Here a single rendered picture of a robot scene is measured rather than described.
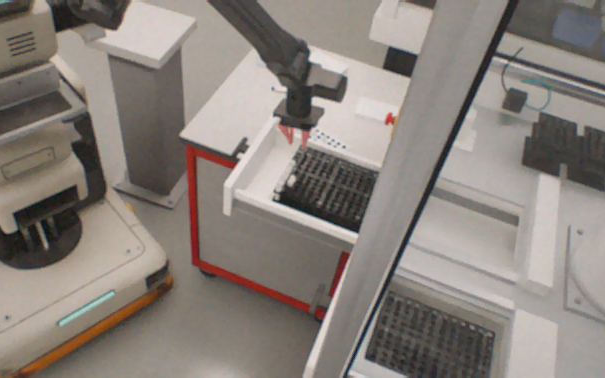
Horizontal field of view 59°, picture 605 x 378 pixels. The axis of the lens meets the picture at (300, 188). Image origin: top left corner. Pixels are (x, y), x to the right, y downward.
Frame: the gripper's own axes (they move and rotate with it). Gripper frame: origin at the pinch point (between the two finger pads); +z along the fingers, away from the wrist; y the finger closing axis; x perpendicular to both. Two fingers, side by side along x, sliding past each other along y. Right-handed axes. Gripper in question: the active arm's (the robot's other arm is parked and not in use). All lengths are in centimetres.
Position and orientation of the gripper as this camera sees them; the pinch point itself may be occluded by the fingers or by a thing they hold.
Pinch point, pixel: (297, 143)
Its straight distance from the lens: 125.2
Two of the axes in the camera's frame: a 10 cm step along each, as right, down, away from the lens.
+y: -9.3, -2.6, 2.4
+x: -3.6, 6.3, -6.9
